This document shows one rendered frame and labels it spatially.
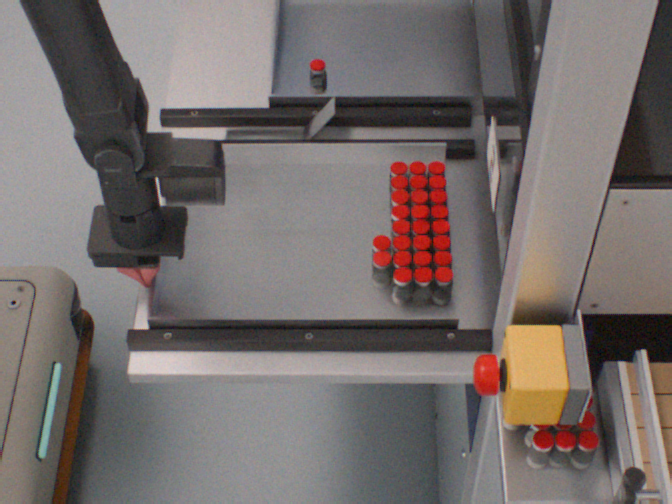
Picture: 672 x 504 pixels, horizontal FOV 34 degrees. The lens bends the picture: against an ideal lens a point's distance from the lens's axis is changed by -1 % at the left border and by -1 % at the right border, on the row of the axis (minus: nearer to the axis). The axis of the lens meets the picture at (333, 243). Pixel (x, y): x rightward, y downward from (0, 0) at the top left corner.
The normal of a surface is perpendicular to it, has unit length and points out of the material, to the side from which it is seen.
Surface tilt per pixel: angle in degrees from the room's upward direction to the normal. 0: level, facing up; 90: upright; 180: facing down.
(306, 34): 0
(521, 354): 0
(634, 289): 90
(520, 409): 90
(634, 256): 90
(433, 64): 0
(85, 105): 81
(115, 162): 93
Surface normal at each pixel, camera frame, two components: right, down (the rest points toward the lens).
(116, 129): 0.07, 0.81
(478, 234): -0.01, -0.62
